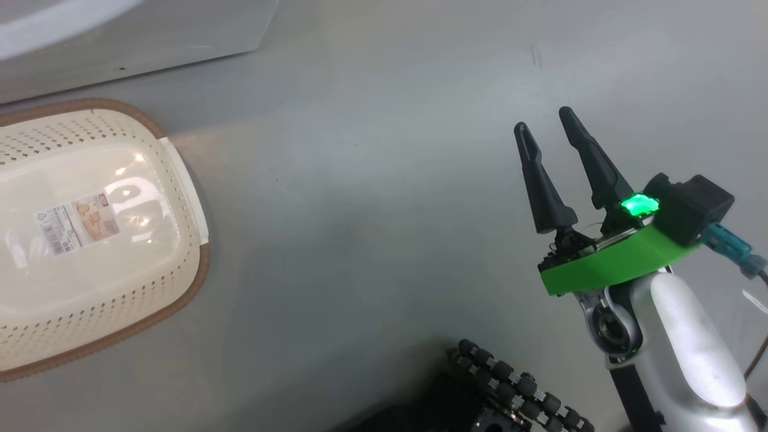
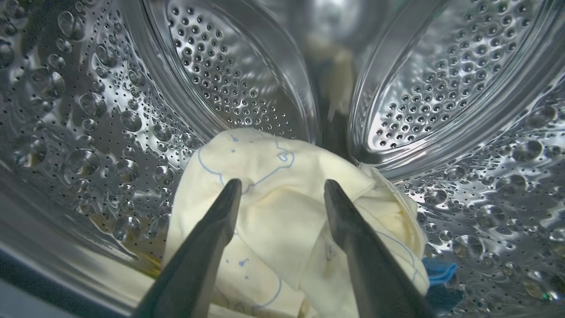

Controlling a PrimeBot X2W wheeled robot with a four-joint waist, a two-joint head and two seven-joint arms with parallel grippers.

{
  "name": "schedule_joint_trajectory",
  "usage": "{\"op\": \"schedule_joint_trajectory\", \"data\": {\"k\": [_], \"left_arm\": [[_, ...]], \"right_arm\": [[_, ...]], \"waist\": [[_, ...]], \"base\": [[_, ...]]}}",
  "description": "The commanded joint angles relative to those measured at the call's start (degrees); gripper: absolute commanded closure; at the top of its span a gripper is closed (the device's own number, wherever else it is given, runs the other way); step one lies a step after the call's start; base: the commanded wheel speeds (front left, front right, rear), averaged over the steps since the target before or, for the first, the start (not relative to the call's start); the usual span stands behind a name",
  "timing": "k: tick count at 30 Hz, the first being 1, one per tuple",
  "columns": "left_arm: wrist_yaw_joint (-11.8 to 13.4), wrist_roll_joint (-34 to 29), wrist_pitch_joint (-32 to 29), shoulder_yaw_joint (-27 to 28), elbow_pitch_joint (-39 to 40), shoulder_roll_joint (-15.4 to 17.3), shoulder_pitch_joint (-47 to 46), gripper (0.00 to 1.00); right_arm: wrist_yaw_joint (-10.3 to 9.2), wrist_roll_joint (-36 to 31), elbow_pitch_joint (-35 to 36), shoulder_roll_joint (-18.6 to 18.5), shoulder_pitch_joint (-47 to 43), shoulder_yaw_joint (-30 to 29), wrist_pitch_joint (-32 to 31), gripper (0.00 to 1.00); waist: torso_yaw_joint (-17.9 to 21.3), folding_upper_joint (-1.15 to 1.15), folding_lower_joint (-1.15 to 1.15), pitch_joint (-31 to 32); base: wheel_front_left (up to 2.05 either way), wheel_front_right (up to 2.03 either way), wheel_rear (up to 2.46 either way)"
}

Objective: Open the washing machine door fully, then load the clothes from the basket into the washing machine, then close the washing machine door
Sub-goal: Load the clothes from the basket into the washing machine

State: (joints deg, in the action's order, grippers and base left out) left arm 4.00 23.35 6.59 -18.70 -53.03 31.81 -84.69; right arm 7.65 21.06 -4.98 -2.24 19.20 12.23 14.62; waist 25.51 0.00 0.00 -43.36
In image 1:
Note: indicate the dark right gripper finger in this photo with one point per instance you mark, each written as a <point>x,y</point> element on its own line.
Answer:
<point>546,192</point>
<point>600,168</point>

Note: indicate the product label sticker in basket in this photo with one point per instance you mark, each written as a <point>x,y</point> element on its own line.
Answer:
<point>78,223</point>

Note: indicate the white front-load washing machine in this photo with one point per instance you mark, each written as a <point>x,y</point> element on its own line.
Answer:
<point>150,36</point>

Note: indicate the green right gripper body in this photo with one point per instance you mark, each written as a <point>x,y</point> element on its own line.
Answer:
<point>612,261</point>

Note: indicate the black roller omni wheel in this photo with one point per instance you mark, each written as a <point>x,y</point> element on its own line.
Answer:
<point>516,384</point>

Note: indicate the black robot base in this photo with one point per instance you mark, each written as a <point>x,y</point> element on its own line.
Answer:
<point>420,408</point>

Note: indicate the cream perforated laundry basket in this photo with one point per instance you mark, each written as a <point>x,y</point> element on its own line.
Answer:
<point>150,288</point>

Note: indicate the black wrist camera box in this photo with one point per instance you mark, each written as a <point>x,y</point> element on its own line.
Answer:
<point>690,207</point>

